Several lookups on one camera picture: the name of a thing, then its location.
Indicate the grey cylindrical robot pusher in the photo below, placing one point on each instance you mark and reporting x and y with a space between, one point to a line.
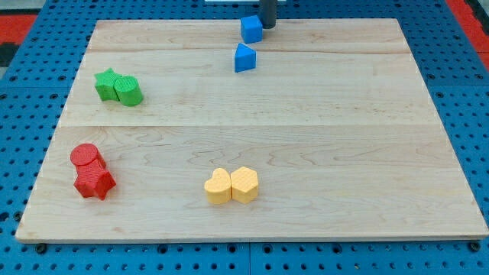
268 13

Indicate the red cylinder block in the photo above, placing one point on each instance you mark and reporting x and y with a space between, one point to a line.
85 154

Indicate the red star block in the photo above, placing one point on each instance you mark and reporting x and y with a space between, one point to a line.
93 180

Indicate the light wooden board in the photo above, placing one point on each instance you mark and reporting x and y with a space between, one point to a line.
336 120

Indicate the blue triangle block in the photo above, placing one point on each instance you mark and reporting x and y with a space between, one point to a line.
245 58

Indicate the yellow hexagon block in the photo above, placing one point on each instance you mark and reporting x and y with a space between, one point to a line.
244 185

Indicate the green cylinder block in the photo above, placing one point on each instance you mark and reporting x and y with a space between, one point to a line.
128 91

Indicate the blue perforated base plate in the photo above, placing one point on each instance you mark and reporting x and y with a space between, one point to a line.
37 82

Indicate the blue cube block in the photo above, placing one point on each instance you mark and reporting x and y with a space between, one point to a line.
251 29

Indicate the yellow heart block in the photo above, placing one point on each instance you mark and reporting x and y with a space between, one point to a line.
219 187

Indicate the green star block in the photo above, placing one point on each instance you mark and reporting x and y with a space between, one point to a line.
105 82

